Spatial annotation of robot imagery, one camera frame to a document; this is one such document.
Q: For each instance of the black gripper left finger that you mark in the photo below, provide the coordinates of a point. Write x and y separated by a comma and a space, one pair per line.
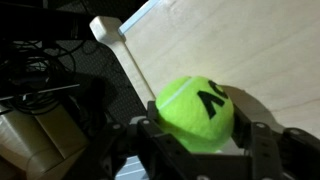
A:
160, 148

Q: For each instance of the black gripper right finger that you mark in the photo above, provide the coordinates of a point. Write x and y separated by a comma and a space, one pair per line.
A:
256, 136

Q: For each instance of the green tennis ball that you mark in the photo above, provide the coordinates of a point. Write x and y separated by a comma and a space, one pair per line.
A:
197, 112

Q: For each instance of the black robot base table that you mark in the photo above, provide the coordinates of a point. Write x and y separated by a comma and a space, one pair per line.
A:
22, 20

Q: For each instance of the brown cardboard box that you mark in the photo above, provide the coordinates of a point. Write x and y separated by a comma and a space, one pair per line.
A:
43, 146

